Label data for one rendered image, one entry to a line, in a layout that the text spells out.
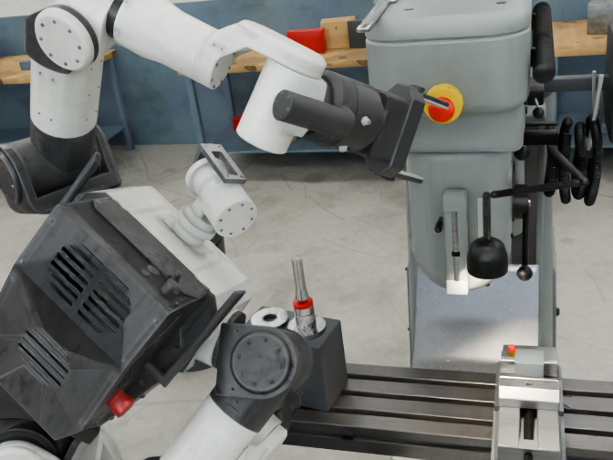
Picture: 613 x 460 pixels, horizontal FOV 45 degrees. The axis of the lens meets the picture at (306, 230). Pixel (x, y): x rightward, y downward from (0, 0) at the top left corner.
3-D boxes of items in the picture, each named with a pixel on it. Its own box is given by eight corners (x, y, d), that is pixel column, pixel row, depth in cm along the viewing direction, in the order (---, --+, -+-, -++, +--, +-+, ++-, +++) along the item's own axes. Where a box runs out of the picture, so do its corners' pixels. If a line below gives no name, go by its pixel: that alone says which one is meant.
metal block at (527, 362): (543, 386, 160) (544, 364, 158) (514, 384, 162) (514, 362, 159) (543, 371, 165) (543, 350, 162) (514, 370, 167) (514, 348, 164)
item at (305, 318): (296, 330, 170) (292, 310, 168) (296, 319, 174) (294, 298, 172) (316, 329, 170) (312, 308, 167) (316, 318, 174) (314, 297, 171)
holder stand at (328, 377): (327, 412, 174) (317, 344, 165) (248, 393, 184) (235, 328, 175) (348, 381, 183) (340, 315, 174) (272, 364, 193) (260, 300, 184)
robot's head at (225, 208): (196, 243, 102) (234, 195, 100) (168, 198, 108) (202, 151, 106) (229, 252, 107) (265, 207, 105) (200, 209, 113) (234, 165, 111)
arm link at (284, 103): (296, 141, 96) (223, 120, 89) (331, 64, 92) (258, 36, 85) (341, 181, 88) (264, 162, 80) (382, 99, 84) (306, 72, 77)
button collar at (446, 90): (462, 123, 115) (462, 86, 113) (424, 124, 117) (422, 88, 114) (463, 119, 117) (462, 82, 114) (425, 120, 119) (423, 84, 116)
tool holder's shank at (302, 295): (295, 304, 168) (288, 262, 163) (296, 297, 171) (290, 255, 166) (308, 303, 167) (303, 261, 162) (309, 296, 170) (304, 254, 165)
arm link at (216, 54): (301, 128, 89) (205, 78, 90) (333, 60, 86) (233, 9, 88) (288, 135, 83) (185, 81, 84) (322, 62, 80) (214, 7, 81)
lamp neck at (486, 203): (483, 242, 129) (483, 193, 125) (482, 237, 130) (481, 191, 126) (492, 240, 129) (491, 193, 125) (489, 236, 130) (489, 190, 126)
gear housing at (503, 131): (524, 153, 127) (525, 98, 122) (385, 155, 134) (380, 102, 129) (526, 93, 155) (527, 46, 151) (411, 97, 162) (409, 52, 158)
